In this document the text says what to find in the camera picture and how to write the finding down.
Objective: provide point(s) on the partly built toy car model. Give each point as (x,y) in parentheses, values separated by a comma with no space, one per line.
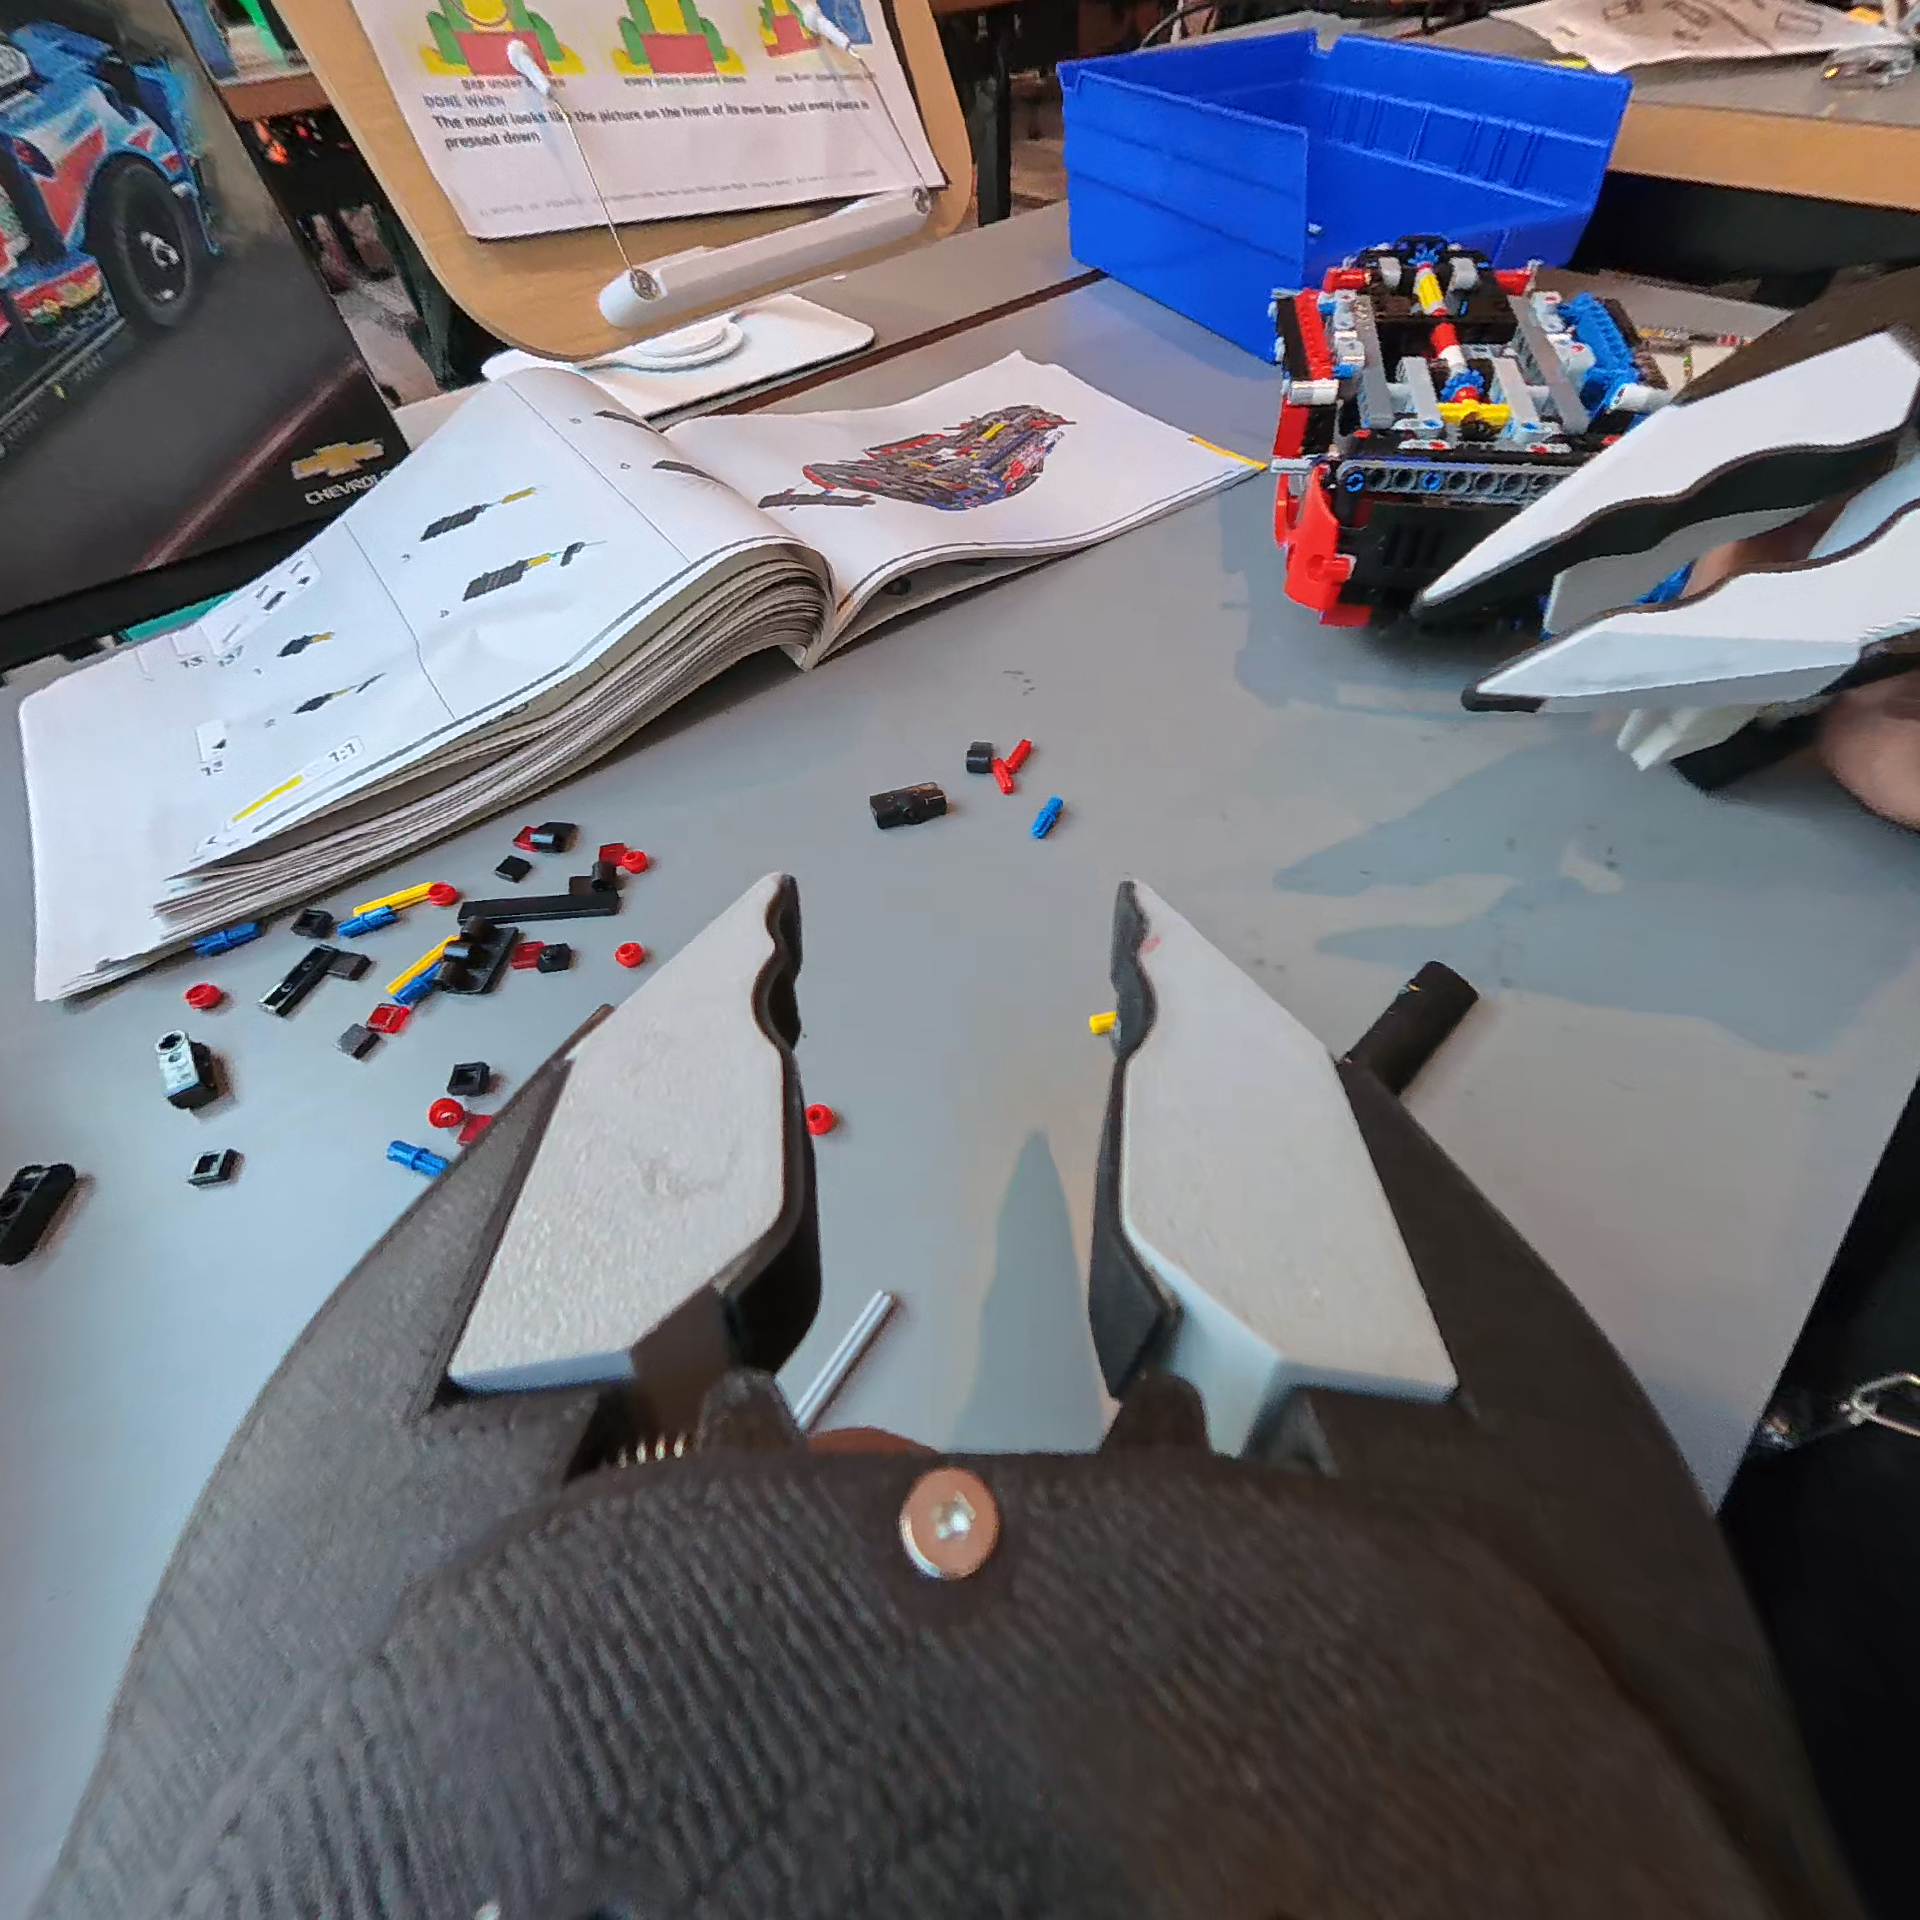
(1411,525)

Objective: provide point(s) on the person's lap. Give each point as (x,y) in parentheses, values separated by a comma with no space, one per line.
(1844,1651)

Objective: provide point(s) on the person's right hand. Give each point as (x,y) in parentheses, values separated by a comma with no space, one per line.
(1887,751)

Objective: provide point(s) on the pile of small toy bricks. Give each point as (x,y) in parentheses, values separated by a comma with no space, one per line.
(541,905)

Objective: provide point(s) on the instruction booklet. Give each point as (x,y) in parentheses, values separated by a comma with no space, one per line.
(525,600)

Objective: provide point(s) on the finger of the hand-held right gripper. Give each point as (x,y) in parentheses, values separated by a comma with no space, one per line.
(1694,451)
(1725,638)

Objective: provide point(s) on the printed instruction sheet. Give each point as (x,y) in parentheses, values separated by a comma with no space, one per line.
(675,134)

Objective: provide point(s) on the shiny sticker sheet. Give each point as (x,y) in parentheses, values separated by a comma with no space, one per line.
(1694,353)

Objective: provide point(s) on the black toy clip plate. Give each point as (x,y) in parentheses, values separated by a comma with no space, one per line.
(908,807)

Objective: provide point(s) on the thin grey toy axle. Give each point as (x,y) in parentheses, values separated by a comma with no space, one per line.
(845,1355)

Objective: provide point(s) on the wooden document stand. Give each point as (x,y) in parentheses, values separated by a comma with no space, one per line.
(495,284)

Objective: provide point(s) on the black toy car set box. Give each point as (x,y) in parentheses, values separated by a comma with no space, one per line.
(151,375)

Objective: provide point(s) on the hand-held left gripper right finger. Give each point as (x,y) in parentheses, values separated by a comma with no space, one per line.
(1275,1200)

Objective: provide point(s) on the long black toy connector assembly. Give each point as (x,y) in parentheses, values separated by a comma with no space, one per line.
(1419,1020)

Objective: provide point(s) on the white printed paper sheet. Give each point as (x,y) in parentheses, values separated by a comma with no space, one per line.
(1694,31)

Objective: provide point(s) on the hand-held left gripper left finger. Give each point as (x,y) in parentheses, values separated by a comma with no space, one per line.
(644,1184)

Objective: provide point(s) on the blue plastic bin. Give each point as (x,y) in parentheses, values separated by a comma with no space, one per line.
(1184,195)

